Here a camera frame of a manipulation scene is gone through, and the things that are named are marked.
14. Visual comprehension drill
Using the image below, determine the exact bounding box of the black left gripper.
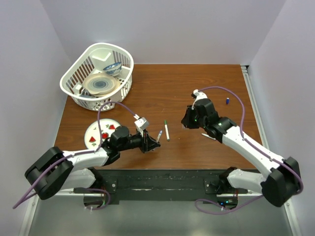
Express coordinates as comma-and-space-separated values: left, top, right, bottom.
118, 128, 160, 153

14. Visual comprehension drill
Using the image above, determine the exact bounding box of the white purple pen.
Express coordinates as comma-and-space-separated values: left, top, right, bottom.
156, 130, 162, 142

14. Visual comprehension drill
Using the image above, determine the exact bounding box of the white green pen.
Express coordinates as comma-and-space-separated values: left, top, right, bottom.
164, 124, 170, 141

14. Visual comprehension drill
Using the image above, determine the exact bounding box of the grey pen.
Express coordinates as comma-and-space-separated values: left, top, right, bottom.
201, 133, 216, 140

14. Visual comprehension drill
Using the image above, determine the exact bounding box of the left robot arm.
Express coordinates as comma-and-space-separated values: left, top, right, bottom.
25, 126, 160, 200

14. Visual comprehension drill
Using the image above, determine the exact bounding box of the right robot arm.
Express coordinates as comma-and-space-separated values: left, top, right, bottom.
182, 96, 303, 207

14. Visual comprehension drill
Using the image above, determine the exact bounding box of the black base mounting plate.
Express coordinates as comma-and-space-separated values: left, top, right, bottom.
97, 169, 250, 205

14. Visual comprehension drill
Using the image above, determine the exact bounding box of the strawberry pattern plate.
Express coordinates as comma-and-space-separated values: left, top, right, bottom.
84, 118, 121, 149

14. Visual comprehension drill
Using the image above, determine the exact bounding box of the beige blue ceramic plate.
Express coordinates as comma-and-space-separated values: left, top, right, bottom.
82, 73, 120, 97

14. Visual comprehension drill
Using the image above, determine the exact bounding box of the white plastic dish basket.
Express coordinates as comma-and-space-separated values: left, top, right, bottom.
60, 43, 134, 111

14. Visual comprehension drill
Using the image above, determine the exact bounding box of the blue white ceramic bowl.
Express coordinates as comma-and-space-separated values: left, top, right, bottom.
103, 61, 122, 77

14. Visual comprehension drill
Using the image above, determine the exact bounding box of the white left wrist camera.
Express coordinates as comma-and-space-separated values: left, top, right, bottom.
134, 118, 149, 130

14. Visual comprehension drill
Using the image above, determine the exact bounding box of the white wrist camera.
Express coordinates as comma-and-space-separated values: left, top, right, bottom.
134, 118, 149, 130
191, 89, 208, 110

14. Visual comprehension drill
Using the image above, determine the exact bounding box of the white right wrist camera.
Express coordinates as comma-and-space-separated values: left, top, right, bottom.
191, 89, 208, 110

